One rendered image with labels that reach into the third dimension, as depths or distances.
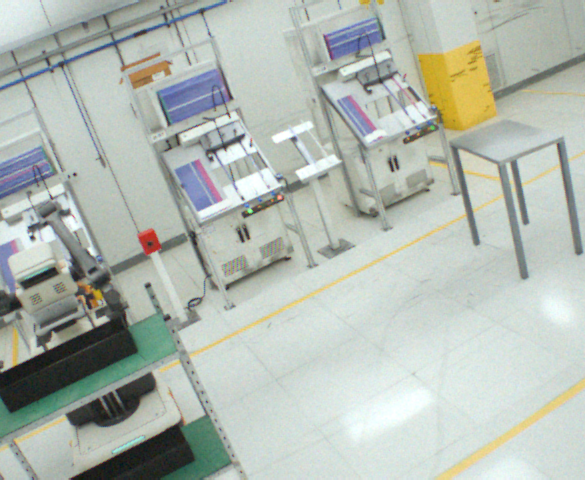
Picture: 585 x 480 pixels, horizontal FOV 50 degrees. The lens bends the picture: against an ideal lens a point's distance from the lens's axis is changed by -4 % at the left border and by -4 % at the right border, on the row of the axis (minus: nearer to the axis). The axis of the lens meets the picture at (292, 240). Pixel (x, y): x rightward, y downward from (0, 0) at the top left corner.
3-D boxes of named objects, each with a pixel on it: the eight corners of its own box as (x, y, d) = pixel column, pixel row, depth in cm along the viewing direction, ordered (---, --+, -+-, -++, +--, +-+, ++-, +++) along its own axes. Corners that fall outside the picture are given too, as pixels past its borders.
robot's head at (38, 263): (15, 270, 303) (4, 256, 290) (55, 252, 309) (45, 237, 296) (24, 294, 297) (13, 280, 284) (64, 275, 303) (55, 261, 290)
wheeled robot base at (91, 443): (80, 438, 385) (62, 407, 376) (172, 392, 401) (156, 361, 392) (92, 502, 325) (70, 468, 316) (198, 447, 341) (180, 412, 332)
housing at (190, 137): (240, 129, 517) (239, 118, 504) (184, 152, 504) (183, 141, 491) (235, 122, 520) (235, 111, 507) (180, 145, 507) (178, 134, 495)
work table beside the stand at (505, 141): (523, 280, 392) (498, 161, 363) (473, 244, 457) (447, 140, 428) (583, 253, 396) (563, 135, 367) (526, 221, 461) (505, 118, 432)
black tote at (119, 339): (132, 336, 275) (121, 314, 271) (138, 351, 260) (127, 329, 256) (11, 394, 261) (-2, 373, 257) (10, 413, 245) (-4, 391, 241)
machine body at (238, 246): (297, 257, 539) (272, 190, 517) (221, 294, 521) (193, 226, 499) (269, 239, 597) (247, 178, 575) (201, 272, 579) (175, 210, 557)
